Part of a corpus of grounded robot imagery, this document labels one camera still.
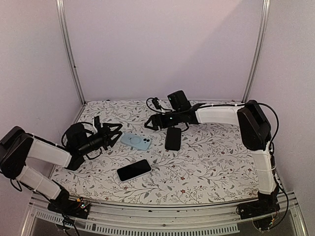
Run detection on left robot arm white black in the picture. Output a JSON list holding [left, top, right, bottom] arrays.
[[0, 122, 122, 213]]

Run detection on left aluminium frame post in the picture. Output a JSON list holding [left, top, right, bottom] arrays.
[[56, 0, 86, 105]]

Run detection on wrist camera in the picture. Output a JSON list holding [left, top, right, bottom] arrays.
[[151, 97, 164, 112], [93, 116, 101, 130]]

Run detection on right aluminium frame post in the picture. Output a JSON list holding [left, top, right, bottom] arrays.
[[242, 0, 271, 102]]

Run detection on white cased phone on table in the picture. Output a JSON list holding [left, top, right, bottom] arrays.
[[117, 159, 152, 182]]

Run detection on light blue cased phone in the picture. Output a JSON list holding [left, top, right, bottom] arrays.
[[120, 133, 152, 150]]

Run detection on aluminium frame post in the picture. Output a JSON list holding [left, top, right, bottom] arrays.
[[242, 0, 271, 102], [56, 0, 86, 105]]

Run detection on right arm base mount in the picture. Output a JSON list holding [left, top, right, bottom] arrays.
[[235, 198, 280, 231]]

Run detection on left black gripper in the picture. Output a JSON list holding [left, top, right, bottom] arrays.
[[78, 122, 123, 155]]

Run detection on front aluminium rail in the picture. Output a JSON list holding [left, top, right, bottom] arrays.
[[21, 192, 308, 236]]

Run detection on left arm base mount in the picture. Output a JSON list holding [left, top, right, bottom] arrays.
[[47, 195, 91, 219]]

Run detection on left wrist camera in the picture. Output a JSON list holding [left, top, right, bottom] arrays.
[[93, 116, 101, 130]]

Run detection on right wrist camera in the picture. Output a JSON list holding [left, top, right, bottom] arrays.
[[151, 97, 164, 112]]

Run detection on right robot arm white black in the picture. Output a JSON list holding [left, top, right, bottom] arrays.
[[144, 90, 279, 214]]

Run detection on black cased phone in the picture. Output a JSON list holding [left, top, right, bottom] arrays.
[[165, 127, 182, 151]]

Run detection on floral patterned table mat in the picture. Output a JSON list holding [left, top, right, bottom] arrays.
[[51, 100, 258, 206]]

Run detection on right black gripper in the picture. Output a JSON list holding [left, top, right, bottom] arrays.
[[144, 109, 182, 131]]

